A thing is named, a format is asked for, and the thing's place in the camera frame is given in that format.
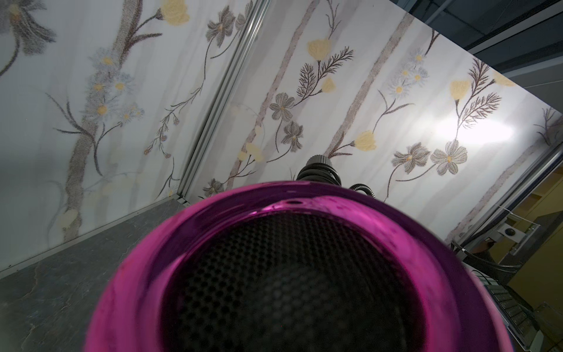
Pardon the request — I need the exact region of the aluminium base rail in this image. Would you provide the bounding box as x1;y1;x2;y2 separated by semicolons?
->
464;264;558;351

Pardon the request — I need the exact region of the black hair dryer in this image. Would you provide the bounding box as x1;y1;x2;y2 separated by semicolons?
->
84;158;513;351

